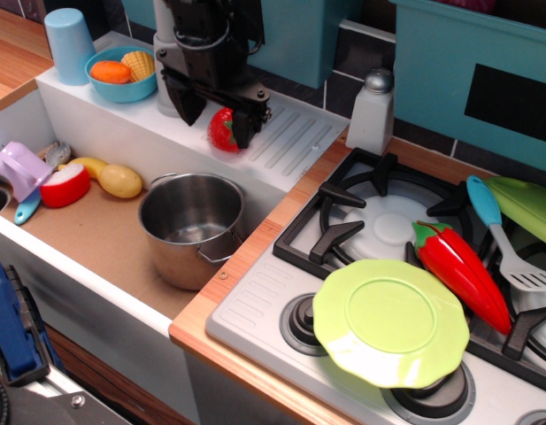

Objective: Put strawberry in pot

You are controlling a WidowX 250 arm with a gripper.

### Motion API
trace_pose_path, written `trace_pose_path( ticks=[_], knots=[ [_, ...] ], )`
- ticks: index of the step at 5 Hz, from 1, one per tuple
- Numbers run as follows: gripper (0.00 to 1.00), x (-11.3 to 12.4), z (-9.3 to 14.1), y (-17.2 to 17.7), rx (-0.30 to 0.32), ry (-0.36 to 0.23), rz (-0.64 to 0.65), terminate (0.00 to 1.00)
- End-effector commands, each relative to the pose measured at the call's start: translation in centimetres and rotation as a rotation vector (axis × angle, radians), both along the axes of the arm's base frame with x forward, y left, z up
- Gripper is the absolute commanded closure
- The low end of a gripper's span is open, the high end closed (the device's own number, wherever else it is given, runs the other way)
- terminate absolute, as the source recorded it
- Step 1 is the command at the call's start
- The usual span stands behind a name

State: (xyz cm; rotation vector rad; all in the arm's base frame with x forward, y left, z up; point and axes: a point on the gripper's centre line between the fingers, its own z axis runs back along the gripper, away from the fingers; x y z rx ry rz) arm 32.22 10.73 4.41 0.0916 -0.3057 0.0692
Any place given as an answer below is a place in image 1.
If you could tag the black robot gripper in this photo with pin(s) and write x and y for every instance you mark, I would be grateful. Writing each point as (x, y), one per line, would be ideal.
(212, 42)

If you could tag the red toy strawberry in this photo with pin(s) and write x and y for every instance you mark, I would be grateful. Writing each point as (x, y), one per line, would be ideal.
(220, 131)

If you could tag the stainless steel pot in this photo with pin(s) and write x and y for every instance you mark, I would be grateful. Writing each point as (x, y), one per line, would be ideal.
(194, 225)

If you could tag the blue plastic bowl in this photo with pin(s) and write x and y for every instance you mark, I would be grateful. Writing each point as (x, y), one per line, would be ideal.
(121, 93)

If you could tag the yellow toy corn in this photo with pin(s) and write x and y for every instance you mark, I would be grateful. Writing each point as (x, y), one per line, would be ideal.
(140, 63)

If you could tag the teal cabinet box left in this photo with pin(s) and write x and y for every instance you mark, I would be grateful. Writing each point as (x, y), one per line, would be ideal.
(300, 36)

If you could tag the teal cabinet box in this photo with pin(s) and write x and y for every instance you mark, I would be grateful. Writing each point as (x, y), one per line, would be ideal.
(300, 36)
(472, 77)

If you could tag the orange toy carrot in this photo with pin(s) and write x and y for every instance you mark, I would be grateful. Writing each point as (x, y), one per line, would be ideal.
(112, 72)

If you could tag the yellow toy potato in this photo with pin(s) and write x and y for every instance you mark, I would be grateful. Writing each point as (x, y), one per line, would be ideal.
(120, 181)

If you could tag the yellow toy banana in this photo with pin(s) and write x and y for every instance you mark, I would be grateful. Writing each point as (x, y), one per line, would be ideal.
(94, 166)

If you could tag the white salt shaker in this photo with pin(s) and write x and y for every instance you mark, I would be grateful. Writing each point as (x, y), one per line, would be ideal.
(372, 117)

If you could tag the light blue plastic cup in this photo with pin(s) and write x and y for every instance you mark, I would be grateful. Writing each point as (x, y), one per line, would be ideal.
(71, 45)

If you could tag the red toy apple half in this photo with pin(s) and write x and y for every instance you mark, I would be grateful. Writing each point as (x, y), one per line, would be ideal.
(65, 186)

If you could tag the purple plastic cup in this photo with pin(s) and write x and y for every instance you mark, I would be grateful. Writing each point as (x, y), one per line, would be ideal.
(25, 170)

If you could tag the grey stove knob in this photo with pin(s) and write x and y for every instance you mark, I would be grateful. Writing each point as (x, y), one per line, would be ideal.
(449, 400)
(296, 326)

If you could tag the teal cabinet box right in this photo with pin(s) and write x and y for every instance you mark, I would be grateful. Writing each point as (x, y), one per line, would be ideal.
(472, 77)

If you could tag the lime green plastic plate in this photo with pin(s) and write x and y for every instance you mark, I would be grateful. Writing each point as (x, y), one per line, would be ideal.
(390, 324)

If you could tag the red toy chili pepper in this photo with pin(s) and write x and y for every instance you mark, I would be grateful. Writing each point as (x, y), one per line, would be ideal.
(448, 256)

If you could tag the blue clamp device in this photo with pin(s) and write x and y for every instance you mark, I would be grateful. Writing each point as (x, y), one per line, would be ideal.
(26, 352)

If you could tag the green plastic lid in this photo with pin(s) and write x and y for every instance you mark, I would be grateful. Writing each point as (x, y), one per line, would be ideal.
(522, 202)

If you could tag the teal handled strainer spoon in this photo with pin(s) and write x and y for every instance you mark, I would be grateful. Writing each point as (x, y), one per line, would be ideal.
(57, 154)

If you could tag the blue handled grey spatula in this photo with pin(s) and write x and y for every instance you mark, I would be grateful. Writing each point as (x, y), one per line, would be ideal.
(515, 270)

